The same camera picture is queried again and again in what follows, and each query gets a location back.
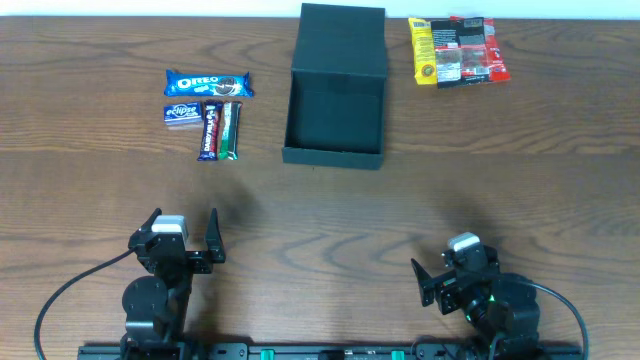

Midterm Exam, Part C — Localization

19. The dark green box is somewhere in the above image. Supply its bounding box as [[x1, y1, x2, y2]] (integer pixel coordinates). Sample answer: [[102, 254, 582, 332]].
[[282, 3, 388, 170]]

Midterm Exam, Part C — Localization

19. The red snack bag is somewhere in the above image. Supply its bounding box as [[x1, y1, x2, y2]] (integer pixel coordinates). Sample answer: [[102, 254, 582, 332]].
[[449, 16, 511, 85]]

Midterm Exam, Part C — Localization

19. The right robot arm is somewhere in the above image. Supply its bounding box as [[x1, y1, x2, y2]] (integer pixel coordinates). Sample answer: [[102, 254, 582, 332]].
[[411, 234, 542, 359]]

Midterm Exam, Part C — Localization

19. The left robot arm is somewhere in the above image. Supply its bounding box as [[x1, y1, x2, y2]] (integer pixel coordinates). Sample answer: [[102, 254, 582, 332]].
[[120, 208, 226, 359]]

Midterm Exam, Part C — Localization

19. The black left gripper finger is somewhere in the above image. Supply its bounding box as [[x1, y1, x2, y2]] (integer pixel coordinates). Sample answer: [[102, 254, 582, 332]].
[[138, 208, 162, 234], [204, 208, 226, 263]]

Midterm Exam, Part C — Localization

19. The yellow snack bag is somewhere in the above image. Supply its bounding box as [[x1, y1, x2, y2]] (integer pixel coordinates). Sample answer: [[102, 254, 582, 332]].
[[408, 18, 437, 85]]

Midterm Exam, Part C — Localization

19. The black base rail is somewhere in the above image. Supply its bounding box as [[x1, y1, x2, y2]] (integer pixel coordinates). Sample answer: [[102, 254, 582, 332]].
[[76, 341, 585, 360]]

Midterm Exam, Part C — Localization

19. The purple Dairy Milk bar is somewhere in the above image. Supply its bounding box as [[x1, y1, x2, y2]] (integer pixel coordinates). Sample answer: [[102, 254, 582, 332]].
[[197, 101, 224, 161]]

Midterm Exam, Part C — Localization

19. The blue Oreo cookie pack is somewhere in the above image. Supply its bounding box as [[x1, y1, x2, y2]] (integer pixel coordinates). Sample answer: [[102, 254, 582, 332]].
[[164, 69, 254, 98]]

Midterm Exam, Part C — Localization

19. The black clear jerky bag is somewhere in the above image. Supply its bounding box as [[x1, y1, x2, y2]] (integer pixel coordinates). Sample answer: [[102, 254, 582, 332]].
[[431, 17, 490, 89]]

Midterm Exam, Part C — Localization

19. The green white chocolate bar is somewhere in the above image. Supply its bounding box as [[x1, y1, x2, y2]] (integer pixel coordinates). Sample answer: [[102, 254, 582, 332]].
[[218, 101, 242, 160]]

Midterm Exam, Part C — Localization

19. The blue Eclipse mint box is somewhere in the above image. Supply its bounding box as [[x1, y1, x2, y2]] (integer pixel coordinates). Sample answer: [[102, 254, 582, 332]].
[[164, 102, 202, 126]]

